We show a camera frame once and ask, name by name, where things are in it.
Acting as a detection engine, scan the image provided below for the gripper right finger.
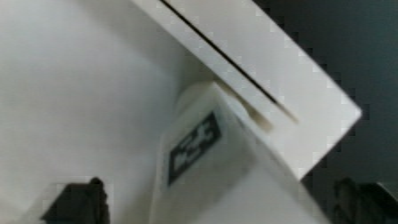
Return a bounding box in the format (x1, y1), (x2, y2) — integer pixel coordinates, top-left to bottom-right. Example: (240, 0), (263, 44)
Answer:
(332, 178), (398, 224)

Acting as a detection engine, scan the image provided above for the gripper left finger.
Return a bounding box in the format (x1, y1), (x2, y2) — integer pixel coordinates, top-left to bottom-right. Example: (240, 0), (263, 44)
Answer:
(41, 177), (110, 224)

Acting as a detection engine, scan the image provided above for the white leg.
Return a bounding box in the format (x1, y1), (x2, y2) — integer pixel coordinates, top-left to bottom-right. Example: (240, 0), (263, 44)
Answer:
(149, 82), (331, 224)

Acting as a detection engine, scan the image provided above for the white square tabletop part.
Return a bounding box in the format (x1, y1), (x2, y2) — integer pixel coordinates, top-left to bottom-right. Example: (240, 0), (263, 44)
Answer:
(0, 0), (205, 224)

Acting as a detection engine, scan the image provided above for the white U-shaped obstacle fence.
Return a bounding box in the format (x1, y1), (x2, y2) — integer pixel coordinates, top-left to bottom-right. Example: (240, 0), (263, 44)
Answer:
(162, 0), (364, 181)

